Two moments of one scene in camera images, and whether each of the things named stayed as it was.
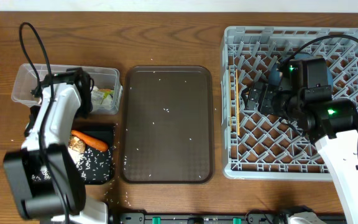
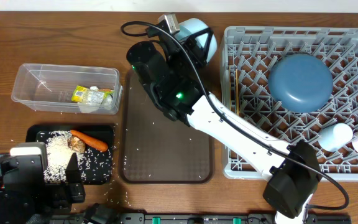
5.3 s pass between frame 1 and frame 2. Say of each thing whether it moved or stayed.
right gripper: moved
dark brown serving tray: stayed
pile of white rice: moved
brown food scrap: stayed
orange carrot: stayed
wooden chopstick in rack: stayed
